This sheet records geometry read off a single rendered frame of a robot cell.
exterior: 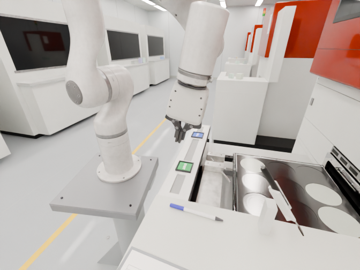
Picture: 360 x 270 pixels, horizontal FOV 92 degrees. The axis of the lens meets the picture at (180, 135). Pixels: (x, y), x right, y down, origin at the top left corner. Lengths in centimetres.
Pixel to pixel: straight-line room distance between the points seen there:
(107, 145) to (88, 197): 20
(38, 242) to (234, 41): 821
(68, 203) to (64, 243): 106
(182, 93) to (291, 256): 42
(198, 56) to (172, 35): 848
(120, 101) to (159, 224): 44
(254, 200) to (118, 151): 51
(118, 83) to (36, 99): 273
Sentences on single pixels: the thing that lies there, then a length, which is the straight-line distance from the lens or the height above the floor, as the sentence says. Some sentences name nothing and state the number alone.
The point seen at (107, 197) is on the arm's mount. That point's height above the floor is 86.
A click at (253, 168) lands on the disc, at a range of 79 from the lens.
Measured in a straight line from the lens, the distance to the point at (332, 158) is 96.
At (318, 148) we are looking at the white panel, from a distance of 109.
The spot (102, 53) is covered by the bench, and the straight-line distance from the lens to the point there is 499.
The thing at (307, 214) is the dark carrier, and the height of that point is 90.
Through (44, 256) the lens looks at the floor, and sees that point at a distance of 181.
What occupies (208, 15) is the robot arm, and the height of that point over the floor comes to 140.
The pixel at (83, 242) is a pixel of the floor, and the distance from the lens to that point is 174.
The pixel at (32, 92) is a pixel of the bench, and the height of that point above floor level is 77.
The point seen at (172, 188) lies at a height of 96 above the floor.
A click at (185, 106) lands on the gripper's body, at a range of 45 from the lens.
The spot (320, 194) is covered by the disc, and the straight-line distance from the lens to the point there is 78.
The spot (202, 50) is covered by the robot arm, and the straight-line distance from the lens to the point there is 41.
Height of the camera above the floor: 135
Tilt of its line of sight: 27 degrees down
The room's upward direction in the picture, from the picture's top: straight up
